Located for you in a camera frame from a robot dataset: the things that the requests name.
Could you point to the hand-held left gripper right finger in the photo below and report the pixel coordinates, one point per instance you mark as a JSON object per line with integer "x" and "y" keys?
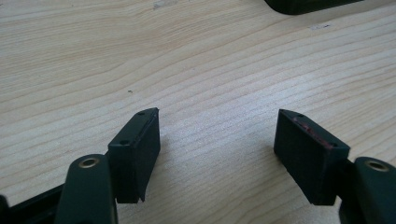
{"x": 308, "y": 161}

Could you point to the black rounded object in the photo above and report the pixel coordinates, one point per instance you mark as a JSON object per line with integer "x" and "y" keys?
{"x": 299, "y": 6}

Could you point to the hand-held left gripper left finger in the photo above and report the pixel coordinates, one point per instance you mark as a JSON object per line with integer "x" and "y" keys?
{"x": 137, "y": 158}

